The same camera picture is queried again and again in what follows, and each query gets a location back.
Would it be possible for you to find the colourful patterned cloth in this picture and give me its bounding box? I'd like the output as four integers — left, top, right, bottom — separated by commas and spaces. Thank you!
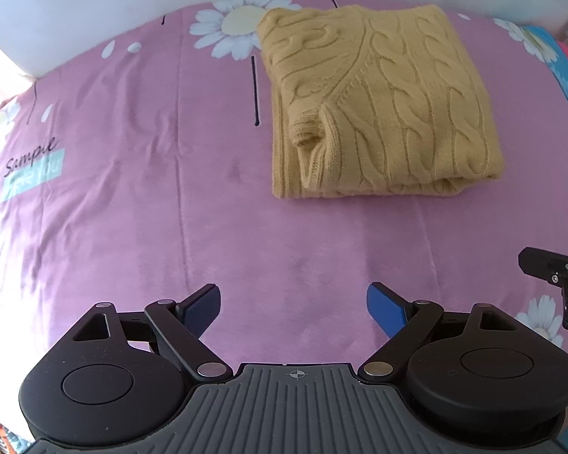
0, 411, 35, 454

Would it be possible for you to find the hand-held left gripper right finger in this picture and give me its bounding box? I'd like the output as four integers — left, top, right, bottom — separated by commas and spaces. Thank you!
358, 282, 532, 383

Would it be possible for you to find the pink floral bedsheet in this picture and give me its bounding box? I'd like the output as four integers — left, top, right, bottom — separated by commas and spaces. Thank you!
0, 0, 568, 454

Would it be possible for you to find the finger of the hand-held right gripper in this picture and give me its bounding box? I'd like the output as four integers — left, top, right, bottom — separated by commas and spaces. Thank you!
518, 247, 568, 290

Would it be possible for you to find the yellow cable-knit cardigan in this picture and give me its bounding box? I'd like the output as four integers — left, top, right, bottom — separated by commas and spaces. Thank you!
256, 4, 506, 199

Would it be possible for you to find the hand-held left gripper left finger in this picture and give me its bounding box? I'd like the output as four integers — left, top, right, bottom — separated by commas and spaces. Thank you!
72, 284, 234, 383

